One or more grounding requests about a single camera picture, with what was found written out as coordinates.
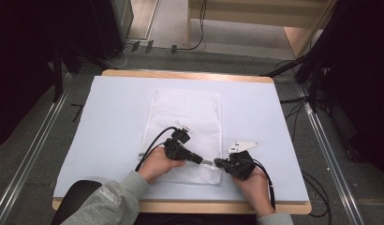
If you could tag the black tape piece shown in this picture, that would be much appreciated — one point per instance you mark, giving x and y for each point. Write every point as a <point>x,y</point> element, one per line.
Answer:
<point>149,46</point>
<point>135,46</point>
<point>174,49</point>

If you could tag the white table mat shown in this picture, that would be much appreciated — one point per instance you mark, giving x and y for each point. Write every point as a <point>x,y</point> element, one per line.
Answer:
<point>112,125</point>

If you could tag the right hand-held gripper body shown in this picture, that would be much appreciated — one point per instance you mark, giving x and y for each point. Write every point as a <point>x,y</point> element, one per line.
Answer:
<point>241,164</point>

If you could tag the white mesh laundry bag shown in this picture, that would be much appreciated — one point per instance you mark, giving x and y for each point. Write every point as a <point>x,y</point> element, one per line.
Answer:
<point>187,109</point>

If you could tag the person's left hand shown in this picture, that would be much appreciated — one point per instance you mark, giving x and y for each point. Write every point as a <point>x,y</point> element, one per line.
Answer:
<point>155,164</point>

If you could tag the black stand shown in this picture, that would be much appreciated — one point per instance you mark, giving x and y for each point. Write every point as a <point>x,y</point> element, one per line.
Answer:
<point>313,81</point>
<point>58,75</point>

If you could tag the black curtain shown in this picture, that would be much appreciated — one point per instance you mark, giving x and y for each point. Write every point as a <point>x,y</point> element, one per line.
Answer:
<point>361,62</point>
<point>24,47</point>

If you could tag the metal floor rail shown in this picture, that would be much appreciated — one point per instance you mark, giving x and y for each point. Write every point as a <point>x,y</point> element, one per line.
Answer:
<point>324,146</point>
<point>27,159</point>

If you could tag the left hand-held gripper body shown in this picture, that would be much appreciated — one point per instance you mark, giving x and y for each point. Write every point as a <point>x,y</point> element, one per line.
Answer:
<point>176,148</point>

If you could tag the person's right hand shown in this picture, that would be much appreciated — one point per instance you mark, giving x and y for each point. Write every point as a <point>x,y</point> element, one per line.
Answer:
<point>257,190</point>

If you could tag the light wooden shelf frame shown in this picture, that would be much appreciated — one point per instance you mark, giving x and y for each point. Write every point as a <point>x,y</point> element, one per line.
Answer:
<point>243,15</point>

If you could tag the wooden table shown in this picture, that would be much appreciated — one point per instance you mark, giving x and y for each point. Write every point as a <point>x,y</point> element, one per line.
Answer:
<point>212,207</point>

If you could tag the dark cabinet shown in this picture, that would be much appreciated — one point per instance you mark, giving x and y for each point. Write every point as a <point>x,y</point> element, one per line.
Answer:
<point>123,15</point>

